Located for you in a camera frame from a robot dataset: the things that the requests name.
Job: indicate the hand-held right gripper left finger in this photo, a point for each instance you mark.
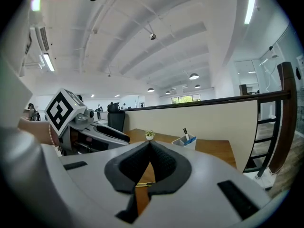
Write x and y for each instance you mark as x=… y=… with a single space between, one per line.
x=90 y=186

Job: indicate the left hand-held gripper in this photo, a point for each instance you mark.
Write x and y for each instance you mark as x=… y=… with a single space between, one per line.
x=59 y=111

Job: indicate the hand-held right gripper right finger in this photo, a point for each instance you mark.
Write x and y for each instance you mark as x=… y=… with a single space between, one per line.
x=204 y=198

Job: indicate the yellow utility knife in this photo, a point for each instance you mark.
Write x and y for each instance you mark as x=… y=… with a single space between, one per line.
x=145 y=184

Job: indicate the person's left forearm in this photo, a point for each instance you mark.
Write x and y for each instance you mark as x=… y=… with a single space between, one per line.
x=35 y=130

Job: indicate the black office chair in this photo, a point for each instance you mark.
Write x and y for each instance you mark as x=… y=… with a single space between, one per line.
x=116 y=117

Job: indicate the small potted plant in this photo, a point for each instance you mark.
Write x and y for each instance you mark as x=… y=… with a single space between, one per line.
x=149 y=135

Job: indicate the white desk organizer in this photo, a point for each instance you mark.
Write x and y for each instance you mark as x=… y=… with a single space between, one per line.
x=183 y=145

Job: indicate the black and white marker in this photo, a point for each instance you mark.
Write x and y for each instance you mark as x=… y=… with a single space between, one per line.
x=186 y=134

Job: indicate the window with greenery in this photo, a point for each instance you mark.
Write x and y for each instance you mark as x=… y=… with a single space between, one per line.
x=185 y=99

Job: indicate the black metal railing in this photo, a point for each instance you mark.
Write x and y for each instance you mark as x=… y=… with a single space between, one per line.
x=263 y=141

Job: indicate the ceiling tube light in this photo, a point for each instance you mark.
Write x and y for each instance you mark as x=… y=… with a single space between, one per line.
x=48 y=62
x=250 y=6
x=35 y=3

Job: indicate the grey hanging ceiling spotlight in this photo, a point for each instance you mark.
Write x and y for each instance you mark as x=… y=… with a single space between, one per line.
x=153 y=36

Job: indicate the white ceiling air conditioner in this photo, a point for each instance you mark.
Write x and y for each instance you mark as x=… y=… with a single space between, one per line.
x=41 y=38

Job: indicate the person's light t-shirt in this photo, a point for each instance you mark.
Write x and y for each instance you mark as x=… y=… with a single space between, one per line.
x=16 y=39

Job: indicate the white paper notice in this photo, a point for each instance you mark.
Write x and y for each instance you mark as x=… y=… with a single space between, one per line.
x=300 y=65

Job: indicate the grey gripper-mounted camera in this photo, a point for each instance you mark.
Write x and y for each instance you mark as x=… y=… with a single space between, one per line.
x=84 y=117

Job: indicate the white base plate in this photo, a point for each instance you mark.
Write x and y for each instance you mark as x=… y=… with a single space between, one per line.
x=266 y=179

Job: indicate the brown wooden post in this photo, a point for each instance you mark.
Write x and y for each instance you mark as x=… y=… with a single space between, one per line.
x=243 y=90
x=285 y=115

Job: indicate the glass partition wall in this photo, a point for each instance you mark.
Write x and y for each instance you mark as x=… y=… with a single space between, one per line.
x=280 y=79

